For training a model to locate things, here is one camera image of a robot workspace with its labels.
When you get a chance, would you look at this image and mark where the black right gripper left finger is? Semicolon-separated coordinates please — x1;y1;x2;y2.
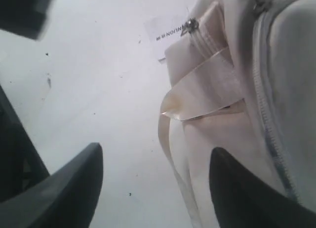
0;143;103;228

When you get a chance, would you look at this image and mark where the white paper hang tag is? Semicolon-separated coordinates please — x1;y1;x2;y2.
144;14;188;61

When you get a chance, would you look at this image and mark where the cream duffel bag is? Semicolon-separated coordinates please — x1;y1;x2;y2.
158;0;316;228

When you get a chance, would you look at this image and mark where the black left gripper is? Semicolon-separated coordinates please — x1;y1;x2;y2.
0;89;49;202

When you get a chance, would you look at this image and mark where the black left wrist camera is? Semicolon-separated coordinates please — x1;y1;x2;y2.
0;0;52;40

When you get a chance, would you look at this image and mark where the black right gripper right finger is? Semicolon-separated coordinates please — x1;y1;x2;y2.
209;148;316;228

